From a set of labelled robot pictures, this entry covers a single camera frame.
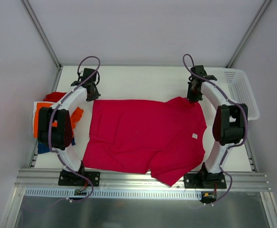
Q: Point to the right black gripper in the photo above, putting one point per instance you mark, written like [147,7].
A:
[193,96]

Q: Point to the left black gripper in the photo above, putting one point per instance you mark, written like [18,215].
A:
[92,93]

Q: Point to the pink t-shirt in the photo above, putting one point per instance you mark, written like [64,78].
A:
[140,136]

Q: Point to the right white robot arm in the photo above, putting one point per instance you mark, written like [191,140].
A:
[229,128]

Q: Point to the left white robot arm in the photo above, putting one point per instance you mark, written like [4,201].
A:
[55,118]

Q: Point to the orange folded t-shirt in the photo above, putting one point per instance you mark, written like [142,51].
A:
[74,118]

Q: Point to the red folded t-shirt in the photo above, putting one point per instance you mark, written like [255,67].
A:
[54,97]

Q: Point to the white plastic mesh basket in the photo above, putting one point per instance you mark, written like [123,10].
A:
[236,86]

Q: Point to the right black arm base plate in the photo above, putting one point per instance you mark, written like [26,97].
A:
[204,180]

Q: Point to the left aluminium frame post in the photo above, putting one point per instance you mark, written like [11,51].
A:
[36,23]

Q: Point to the aluminium frame post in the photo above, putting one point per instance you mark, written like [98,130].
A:
[255,21]
[36,23]

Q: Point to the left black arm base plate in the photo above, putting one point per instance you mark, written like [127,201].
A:
[67,178]

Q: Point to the white slotted cable duct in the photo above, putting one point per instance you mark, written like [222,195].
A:
[115,194]

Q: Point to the right aluminium frame post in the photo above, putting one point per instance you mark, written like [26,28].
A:
[255,21]

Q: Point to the aluminium mounting rail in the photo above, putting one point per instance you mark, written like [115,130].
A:
[242,181]

